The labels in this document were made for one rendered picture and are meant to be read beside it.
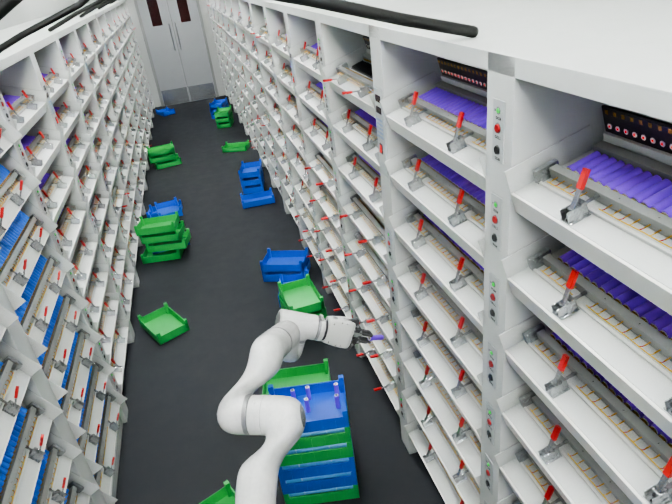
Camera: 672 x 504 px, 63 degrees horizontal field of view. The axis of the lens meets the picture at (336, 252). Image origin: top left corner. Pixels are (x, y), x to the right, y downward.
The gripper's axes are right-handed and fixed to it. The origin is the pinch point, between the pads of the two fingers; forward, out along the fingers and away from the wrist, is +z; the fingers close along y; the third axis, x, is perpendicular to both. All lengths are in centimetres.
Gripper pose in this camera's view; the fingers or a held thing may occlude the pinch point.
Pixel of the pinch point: (365, 336)
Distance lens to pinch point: 190.9
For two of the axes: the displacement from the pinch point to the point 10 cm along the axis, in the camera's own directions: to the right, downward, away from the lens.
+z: 9.3, 2.1, 2.9
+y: -2.9, 9.2, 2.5
